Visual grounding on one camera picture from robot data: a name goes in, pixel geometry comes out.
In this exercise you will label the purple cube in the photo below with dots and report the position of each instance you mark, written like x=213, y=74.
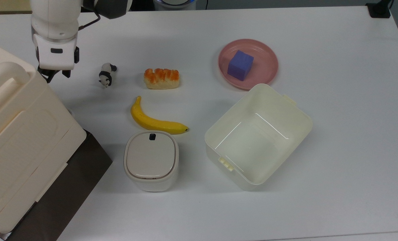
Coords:
x=240, y=65

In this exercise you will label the black white panda figurine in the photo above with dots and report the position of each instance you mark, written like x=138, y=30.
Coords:
x=106, y=76

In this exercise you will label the pink plate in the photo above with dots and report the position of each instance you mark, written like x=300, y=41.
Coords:
x=264, y=53

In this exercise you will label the dark brown drawer cabinet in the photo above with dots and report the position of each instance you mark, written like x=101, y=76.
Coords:
x=71, y=187

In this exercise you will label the open cream plastic container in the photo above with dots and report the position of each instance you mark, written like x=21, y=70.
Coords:
x=252, y=150

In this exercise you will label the yellow toy banana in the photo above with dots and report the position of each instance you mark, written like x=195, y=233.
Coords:
x=148, y=122

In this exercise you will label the orange glazed toy bread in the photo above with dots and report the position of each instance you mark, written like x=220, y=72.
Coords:
x=161, y=80

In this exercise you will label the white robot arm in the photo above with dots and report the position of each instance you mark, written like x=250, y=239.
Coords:
x=55, y=20

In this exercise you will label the black table clamp stand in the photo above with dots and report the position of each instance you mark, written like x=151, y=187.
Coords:
x=379, y=11

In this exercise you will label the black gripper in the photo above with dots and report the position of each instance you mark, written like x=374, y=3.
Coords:
x=76, y=55

